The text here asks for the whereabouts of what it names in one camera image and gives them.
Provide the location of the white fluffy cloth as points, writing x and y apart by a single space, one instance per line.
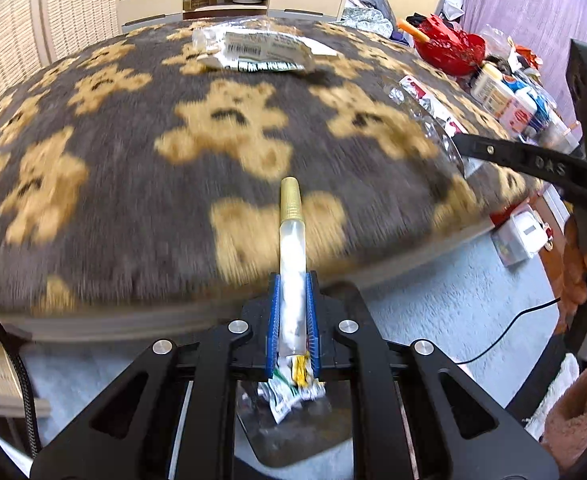
553 400

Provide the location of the white bottle orange label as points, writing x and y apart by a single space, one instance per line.
502 105

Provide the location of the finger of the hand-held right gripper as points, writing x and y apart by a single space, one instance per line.
523 162

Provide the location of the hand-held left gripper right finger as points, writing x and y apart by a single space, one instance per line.
313 330

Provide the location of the red and white foil wrapper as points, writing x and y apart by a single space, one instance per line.
423 97

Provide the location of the clear glass cup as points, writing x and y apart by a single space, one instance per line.
561 135

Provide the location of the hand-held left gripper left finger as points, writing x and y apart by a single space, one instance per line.
272 330

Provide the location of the bear print blanket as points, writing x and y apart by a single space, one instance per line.
123 185

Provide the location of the cream lid bottle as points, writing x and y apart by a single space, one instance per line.
486 85

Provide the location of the white printed plastic wrapper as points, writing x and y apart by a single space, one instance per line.
253 50

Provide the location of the person's right forearm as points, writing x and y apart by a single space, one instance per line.
573 420

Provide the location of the purple curtain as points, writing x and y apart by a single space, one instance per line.
523 10

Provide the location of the red bowl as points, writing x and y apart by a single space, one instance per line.
448 52

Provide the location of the yellow white wrapper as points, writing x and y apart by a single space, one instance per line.
283 395

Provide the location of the white bottle pink label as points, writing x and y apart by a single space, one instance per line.
518 112

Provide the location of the clear tube with gold cap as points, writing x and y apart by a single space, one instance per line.
292 260

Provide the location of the black waste bin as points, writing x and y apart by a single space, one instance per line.
323 435

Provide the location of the light grey rug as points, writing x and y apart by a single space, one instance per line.
423 310

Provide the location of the floral cloth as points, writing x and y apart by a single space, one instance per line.
368 22

